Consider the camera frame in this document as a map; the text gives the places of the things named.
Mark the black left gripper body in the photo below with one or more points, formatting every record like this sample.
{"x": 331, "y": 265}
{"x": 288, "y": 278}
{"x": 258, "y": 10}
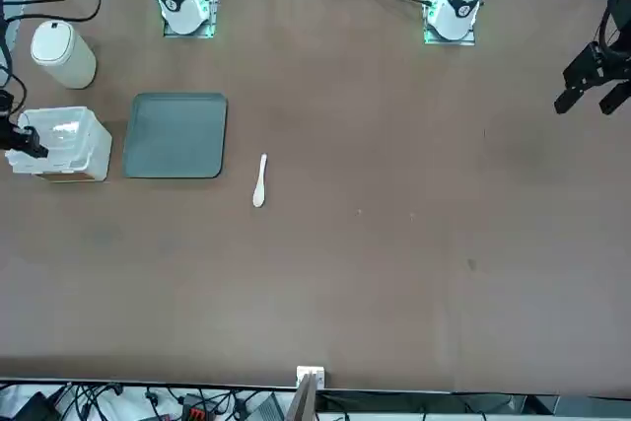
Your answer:
{"x": 621, "y": 21}

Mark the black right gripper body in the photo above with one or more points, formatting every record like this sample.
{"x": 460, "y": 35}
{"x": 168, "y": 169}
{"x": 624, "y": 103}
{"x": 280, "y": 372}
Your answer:
{"x": 6, "y": 132}

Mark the translucent white lidded container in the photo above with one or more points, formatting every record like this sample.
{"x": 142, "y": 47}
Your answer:
{"x": 89, "y": 145}

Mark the white cylindrical canister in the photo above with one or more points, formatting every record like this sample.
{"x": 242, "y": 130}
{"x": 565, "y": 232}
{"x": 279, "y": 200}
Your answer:
{"x": 64, "y": 56}

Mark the grey-green rectangular tray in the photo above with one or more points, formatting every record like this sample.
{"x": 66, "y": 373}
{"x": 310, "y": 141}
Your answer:
{"x": 175, "y": 135}

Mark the white plastic spoon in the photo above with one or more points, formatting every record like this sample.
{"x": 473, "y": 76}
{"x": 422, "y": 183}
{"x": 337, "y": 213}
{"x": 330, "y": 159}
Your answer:
{"x": 259, "y": 196}

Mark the black box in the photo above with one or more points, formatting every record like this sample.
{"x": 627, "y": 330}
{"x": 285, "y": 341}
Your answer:
{"x": 34, "y": 408}

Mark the black device with red parts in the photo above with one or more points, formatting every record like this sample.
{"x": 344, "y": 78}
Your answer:
{"x": 194, "y": 411}

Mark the grey metal box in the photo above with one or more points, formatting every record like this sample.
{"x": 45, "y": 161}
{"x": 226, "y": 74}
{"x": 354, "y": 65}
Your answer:
{"x": 268, "y": 411}

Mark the silver aluminium frame post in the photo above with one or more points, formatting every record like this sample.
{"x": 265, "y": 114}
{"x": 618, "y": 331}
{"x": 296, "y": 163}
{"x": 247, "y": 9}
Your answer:
{"x": 303, "y": 401}

